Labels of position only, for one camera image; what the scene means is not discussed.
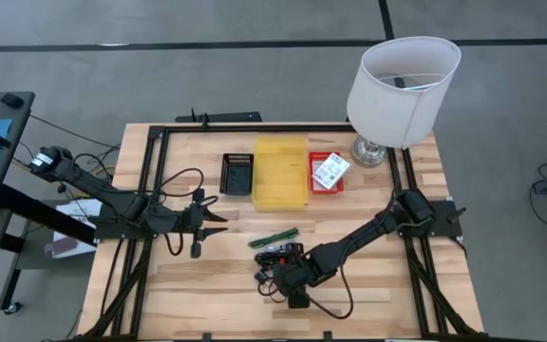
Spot white box on floor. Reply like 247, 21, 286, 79
45, 198, 104, 260

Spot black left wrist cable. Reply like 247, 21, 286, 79
152, 166, 207, 210

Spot dark desk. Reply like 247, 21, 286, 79
0, 89, 36, 213

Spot black box with blue light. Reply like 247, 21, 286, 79
175, 107, 264, 124

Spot black slotted plastic basket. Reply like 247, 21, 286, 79
219, 152, 255, 196

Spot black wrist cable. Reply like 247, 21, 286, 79
309, 263, 355, 320
152, 166, 207, 210

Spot black computer mouse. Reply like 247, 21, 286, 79
0, 93, 25, 108

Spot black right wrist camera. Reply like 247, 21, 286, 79
287, 288, 311, 310

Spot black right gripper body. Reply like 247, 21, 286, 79
272, 257, 316, 296

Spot black aluminium rig frame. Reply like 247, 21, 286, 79
77, 123, 486, 342

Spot red slotted plastic basket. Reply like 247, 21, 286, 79
308, 151, 346, 195

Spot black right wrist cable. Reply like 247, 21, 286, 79
309, 263, 355, 320

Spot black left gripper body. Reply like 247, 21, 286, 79
179, 202, 209, 240

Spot white-shaded silver table lamp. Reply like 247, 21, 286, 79
347, 36, 462, 168

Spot yellow translucent plastic bin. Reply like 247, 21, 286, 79
252, 136, 309, 212

